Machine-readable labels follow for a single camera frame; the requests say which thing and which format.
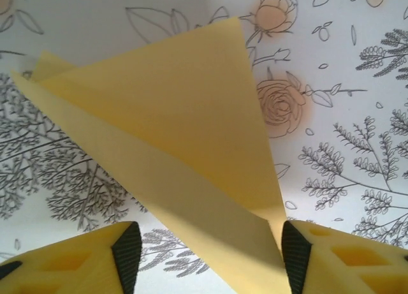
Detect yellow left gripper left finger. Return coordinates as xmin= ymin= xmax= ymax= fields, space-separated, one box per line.
xmin=0 ymin=221 xmax=143 ymax=294

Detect yellow cloth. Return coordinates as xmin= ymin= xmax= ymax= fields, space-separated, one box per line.
xmin=10 ymin=15 xmax=288 ymax=294

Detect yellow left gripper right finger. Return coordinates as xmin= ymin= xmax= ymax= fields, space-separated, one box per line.
xmin=281 ymin=219 xmax=408 ymax=294

